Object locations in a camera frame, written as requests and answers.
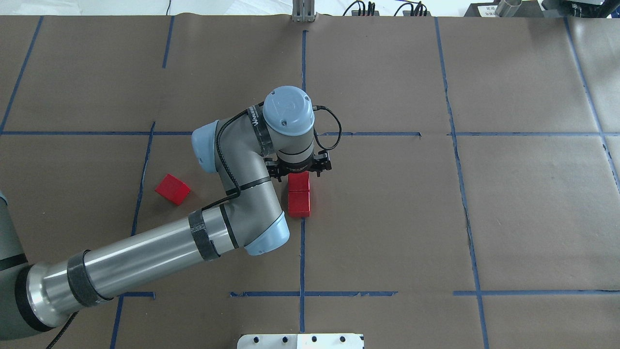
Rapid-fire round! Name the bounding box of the white camera pedestal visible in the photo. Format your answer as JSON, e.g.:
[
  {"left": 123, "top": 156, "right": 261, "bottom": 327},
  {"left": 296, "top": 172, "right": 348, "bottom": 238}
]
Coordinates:
[{"left": 236, "top": 333, "right": 365, "bottom": 349}]

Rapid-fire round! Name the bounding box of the brown paper mat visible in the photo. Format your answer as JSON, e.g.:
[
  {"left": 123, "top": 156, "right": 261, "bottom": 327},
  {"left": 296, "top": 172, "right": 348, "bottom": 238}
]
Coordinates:
[{"left": 1, "top": 14, "right": 619, "bottom": 349}]

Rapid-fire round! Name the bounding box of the aluminium frame post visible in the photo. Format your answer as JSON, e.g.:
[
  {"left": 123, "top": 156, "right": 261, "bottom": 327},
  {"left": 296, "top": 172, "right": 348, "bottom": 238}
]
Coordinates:
[{"left": 292, "top": 0, "right": 316, "bottom": 23}]

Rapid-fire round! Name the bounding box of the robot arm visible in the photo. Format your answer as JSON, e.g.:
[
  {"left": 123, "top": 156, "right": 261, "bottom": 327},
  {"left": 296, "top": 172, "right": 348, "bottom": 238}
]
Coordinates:
[{"left": 1, "top": 86, "right": 331, "bottom": 341}]

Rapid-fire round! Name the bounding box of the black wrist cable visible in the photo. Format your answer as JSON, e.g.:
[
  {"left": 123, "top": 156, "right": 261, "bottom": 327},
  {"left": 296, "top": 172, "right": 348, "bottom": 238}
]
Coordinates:
[{"left": 312, "top": 106, "right": 342, "bottom": 151}]

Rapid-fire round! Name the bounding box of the red block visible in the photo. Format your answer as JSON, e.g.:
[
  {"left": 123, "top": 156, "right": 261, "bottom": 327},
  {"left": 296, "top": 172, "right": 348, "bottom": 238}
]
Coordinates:
[
  {"left": 288, "top": 172, "right": 310, "bottom": 192},
  {"left": 287, "top": 190, "right": 311, "bottom": 218},
  {"left": 155, "top": 173, "right": 191, "bottom": 206}
]

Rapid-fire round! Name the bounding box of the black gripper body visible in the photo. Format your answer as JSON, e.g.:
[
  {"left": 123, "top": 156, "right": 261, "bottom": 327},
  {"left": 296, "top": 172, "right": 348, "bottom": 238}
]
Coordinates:
[{"left": 264, "top": 150, "right": 332, "bottom": 182}]

